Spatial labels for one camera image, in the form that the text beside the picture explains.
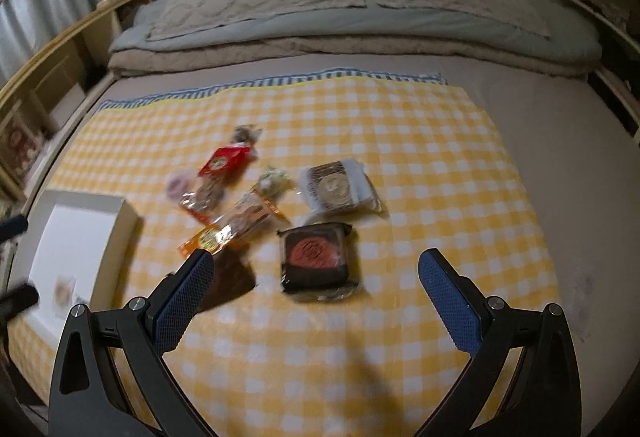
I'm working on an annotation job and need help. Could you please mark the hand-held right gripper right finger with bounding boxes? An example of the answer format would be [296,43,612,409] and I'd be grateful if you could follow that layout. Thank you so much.
[417,247,583,437]

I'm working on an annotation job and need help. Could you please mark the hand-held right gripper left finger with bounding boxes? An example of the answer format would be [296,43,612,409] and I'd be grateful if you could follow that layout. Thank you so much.
[48,249,221,437]

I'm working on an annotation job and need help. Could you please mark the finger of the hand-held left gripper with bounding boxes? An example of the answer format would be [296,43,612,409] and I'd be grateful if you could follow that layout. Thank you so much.
[0,284,40,318]
[0,216,27,243]

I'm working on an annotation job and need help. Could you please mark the brown foil snack packet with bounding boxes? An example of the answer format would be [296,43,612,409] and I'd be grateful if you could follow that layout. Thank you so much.
[167,249,257,313]

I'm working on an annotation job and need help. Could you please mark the white cardboard box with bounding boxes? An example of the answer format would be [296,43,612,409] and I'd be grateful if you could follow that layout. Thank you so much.
[27,190,143,333]

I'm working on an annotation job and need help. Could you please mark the long orange-label cookie packet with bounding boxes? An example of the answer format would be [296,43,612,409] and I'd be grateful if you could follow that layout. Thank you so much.
[178,189,291,258]

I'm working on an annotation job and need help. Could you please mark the pink donut clear packet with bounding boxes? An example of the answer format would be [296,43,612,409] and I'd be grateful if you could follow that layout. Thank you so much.
[166,169,193,198]

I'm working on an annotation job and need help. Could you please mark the black tray red mooncake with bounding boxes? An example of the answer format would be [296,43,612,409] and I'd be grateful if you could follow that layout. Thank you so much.
[276,223,363,303]

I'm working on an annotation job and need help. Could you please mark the green white candy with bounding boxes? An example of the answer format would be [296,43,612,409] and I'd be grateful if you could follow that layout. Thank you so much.
[257,166,296,198]

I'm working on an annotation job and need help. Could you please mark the brown mooncake white-backed packet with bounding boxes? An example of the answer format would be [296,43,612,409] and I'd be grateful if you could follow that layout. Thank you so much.
[298,157,388,220]

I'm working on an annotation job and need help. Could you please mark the clear box with plush toy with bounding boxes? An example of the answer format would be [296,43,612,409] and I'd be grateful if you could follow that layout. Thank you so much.
[0,117,43,178]

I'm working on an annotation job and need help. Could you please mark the red-label cookie packet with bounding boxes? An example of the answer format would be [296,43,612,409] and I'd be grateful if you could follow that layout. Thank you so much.
[182,144,253,220]

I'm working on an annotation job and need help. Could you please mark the yellow checked cloth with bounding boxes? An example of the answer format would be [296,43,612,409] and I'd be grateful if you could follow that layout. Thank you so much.
[7,67,561,437]

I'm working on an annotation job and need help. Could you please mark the small brown wrapped snack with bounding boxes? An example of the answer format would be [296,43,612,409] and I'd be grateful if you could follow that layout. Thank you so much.
[231,124,264,148]

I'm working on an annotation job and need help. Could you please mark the wooden bedside shelf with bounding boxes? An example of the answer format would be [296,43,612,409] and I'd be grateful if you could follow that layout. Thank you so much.
[0,0,161,218]

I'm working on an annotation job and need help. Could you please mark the silver grey curtain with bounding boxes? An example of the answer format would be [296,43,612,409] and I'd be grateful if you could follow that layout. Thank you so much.
[0,0,108,82]

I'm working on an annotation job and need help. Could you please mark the beige folded blanket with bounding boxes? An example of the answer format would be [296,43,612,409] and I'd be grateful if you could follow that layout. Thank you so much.
[107,37,598,78]

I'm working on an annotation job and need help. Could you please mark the grey-blue folded blanket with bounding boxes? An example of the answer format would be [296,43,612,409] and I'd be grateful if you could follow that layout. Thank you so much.
[107,0,601,62]

